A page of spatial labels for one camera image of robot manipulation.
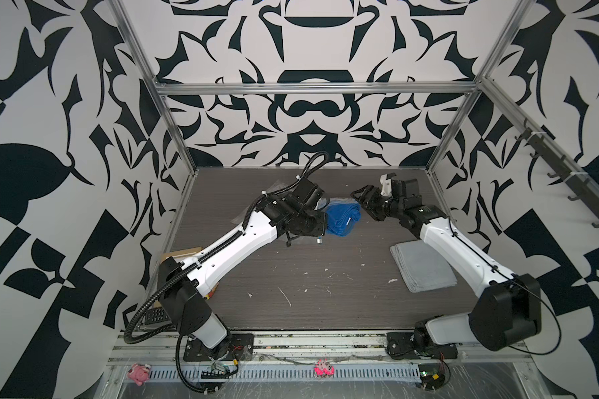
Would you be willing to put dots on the pink toy on rail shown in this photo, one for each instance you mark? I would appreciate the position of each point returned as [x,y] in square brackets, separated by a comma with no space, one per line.
[323,368]

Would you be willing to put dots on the white slotted cable duct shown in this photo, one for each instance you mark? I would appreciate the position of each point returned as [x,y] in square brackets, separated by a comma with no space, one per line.
[408,373]

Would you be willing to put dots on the pink plush toy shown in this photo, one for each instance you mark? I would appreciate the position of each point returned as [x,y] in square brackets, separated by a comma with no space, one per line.
[139,374]

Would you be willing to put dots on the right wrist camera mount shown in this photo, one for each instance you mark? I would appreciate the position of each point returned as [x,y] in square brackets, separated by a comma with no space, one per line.
[386,184]

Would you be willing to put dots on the black remote control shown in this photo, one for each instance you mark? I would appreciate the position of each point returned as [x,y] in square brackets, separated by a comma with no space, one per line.
[155,318]

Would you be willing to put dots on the green circuit board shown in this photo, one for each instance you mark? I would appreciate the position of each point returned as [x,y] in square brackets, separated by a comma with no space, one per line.
[431,379]

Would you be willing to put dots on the blue towel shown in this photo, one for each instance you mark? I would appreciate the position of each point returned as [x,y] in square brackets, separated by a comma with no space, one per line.
[342,216]

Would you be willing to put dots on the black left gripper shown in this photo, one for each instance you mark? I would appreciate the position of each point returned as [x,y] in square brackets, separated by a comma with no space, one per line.
[319,229]

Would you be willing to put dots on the grey wall hook rack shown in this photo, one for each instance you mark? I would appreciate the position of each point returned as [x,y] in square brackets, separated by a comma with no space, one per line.
[584,188]

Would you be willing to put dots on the wooden picture frame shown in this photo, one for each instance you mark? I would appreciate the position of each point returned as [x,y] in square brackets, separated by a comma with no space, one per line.
[181,254]

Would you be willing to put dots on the grey towel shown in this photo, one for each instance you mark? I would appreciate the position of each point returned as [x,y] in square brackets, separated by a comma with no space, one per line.
[422,268]

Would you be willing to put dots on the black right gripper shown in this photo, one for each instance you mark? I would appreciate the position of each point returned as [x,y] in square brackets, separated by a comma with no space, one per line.
[370,200]

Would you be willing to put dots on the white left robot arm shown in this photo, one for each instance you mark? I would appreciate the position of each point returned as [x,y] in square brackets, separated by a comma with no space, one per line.
[185,301]

